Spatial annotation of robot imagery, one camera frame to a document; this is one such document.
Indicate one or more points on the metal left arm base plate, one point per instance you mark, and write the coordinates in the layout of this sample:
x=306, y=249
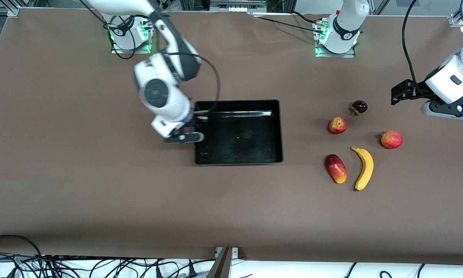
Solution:
x=320, y=54

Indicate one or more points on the red pomegranate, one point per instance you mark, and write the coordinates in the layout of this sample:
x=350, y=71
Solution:
x=392, y=139

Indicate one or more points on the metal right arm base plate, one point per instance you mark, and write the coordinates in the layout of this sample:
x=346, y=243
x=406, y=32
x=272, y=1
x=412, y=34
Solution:
x=142, y=49

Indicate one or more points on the black plastic box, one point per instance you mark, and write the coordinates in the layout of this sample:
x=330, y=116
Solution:
x=239, y=146

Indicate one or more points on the white power strip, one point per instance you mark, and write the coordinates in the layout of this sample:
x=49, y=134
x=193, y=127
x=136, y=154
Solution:
x=237, y=5

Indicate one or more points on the metal table bracket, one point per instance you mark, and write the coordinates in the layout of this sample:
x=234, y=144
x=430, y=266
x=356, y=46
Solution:
x=227, y=266

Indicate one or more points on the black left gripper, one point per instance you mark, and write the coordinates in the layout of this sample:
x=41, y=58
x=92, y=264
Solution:
x=416, y=89

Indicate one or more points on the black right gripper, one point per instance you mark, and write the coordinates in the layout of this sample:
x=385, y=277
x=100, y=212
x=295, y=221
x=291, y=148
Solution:
x=193, y=123

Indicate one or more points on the dark purple mangosteen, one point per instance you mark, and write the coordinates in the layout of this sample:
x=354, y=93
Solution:
x=360, y=106

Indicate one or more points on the yellow banana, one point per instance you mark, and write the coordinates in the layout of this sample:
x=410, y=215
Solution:
x=366, y=166

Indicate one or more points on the red apple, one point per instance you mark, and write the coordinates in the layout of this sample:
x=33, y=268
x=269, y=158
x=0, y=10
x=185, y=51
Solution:
x=337, y=126

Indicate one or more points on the aluminium frame corner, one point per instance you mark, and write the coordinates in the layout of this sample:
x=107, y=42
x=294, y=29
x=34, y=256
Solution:
x=5, y=8

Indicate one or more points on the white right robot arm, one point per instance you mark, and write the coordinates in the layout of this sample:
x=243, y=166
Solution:
x=166, y=92

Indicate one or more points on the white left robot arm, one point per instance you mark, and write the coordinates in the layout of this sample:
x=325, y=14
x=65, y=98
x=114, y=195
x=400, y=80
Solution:
x=447, y=81

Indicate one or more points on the red yellow mango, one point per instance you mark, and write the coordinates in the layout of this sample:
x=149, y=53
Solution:
x=336, y=169

